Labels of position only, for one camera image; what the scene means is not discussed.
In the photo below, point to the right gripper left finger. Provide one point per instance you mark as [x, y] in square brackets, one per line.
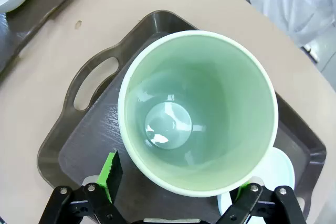
[78, 203]

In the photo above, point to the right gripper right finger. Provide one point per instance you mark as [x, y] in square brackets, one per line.
[265, 205]

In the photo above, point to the light blue bowl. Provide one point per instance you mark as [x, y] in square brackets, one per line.
[278, 169]

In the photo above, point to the light green plastic cup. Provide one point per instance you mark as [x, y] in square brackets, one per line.
[210, 90]

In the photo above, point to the person in white jacket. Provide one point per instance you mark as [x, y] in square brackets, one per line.
[294, 3]

